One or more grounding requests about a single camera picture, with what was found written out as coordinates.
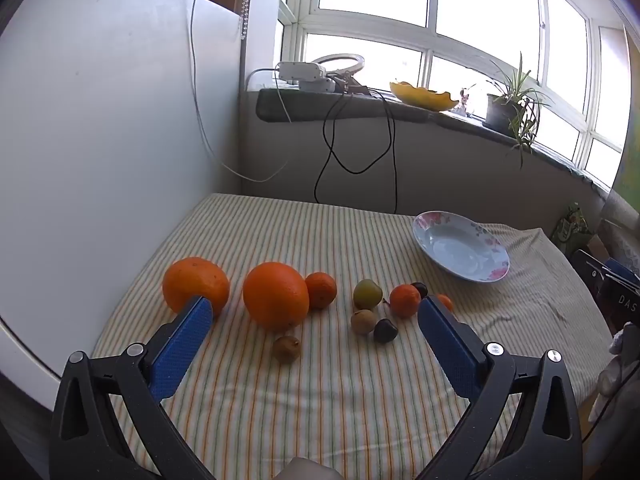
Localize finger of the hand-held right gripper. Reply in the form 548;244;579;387
604;258;640;286
570;249;607;297

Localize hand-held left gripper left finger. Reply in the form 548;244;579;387
49;295;216;480

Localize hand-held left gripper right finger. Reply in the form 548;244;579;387
415;295;583;480

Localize large bumpy orange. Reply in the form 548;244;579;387
162;256;231;318

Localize floral white plate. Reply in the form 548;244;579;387
412;210;511;285

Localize small brown kiwi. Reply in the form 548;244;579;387
350;308;378;336
272;335;302;365

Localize large smooth orange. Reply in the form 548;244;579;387
242;261;311;333

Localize person's right hand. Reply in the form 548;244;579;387
589;321;640;423

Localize green patterned bag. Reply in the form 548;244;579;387
554;202;596;257

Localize small tangerine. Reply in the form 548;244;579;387
389;283;422;319

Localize dark plum front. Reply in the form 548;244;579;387
373;318;399;345

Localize small green-yellow pear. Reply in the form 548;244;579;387
353;279;384;311

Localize medium tangerine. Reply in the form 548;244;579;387
305;272;338;311

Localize striped tablecloth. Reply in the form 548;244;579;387
92;192;613;480

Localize potted spider plant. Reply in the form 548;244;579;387
480;51;556;171

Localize white cabinet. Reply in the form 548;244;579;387
0;0;246;396

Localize yellow wavy bowl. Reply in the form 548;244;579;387
389;80;459;112

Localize black cable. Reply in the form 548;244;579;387
314;89;351;205
327;89;399;215

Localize short white cable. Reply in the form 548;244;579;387
245;67;293;125

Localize white window frame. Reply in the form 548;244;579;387
277;0;626;186

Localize long white cable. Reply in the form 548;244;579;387
189;0;290;182

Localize white ring light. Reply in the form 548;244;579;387
310;53;366;81

